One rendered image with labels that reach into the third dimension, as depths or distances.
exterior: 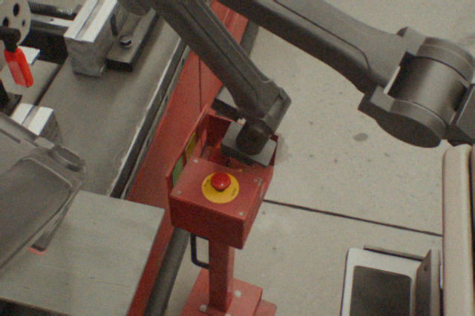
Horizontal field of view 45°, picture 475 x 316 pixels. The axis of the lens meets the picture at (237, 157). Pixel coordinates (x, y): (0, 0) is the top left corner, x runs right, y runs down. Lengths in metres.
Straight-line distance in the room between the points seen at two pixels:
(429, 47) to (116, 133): 0.62
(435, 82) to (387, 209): 1.47
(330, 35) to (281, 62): 1.86
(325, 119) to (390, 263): 1.57
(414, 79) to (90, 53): 0.69
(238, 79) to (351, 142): 1.40
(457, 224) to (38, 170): 0.35
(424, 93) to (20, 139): 0.44
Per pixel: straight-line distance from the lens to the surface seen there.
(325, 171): 2.14
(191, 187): 1.12
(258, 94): 0.92
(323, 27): 0.64
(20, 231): 0.39
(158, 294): 1.81
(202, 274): 1.75
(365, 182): 2.14
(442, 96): 0.65
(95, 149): 1.07
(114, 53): 1.19
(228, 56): 0.85
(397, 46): 0.66
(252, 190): 1.11
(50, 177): 0.53
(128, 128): 1.09
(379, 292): 0.75
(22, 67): 0.80
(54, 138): 1.05
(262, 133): 0.98
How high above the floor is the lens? 1.70
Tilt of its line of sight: 53 degrees down
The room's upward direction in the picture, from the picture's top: 3 degrees clockwise
